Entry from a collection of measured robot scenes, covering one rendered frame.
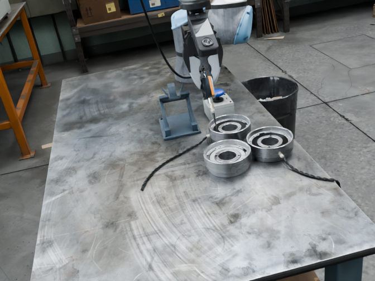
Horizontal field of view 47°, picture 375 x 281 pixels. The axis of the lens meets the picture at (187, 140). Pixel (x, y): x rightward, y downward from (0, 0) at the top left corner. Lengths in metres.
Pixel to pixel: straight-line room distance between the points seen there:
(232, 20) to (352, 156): 1.35
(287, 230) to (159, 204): 0.26
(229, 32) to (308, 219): 0.76
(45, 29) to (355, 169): 3.63
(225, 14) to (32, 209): 1.59
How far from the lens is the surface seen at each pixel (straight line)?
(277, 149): 0.95
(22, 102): 3.26
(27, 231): 2.37
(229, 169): 0.92
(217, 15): 1.41
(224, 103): 1.17
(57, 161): 1.15
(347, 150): 2.58
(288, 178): 0.92
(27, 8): 4.74
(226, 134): 1.02
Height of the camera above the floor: 1.33
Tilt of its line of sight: 28 degrees down
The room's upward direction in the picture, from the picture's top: 9 degrees counter-clockwise
